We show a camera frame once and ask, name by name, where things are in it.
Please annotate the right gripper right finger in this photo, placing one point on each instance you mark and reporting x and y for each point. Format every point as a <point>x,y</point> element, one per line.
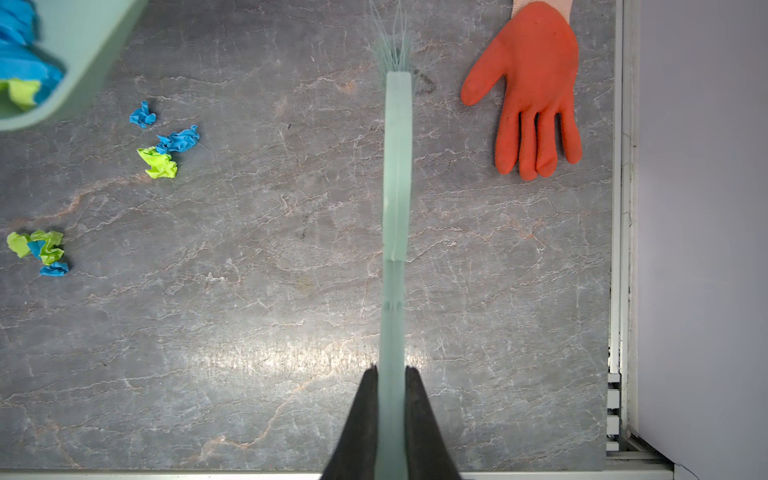
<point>427,455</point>

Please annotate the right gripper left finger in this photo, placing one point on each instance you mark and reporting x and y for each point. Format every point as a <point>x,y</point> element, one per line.
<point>354,457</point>

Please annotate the mint green hand brush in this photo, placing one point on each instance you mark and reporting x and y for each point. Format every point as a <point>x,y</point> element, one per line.
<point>392,52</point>

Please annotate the mint green dustpan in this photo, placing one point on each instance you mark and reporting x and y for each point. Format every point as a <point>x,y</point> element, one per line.
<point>83,39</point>

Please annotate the blue scraps near right gripper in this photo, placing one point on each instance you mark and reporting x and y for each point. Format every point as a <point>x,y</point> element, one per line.
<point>26,78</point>

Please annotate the yellow green scrap middle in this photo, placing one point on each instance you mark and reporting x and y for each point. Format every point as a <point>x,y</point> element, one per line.
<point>160,165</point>

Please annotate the green blue scrap centre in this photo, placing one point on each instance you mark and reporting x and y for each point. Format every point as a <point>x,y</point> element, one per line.
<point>44,246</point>

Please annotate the red rubber glove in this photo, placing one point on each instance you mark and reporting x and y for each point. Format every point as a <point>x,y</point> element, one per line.
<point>536,54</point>

